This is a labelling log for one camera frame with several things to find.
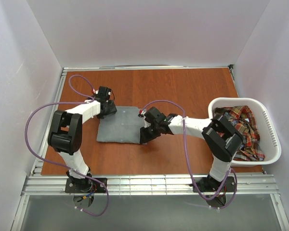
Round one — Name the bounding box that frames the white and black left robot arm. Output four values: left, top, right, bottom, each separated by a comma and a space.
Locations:
48, 86, 117, 192

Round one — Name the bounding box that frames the red plaid shirt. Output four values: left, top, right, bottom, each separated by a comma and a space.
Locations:
213, 105, 265, 161

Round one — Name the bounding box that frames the white plastic laundry basket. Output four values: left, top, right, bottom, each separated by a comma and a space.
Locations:
208, 97, 281, 167

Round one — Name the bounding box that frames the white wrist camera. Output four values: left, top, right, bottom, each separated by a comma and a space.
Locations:
92, 89, 98, 95
138, 109, 151, 128

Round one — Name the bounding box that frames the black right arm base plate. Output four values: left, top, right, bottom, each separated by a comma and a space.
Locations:
196, 175, 236, 193

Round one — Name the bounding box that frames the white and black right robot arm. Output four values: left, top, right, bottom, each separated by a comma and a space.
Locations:
138, 107, 244, 192

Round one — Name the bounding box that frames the aluminium front frame rail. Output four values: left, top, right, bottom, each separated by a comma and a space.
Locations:
21, 173, 279, 196

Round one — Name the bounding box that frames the aluminium left frame rail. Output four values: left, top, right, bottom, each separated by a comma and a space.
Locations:
32, 67, 67, 174

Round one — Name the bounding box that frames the grey long sleeve shirt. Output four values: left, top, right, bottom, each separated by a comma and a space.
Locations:
96, 106, 144, 144

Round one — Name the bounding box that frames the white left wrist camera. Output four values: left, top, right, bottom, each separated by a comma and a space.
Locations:
92, 89, 98, 95

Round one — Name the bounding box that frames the aluminium frame rail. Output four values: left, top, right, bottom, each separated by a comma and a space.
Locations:
32, 67, 67, 174
21, 173, 279, 196

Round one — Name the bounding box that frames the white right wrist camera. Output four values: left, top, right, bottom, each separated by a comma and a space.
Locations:
138, 109, 151, 128

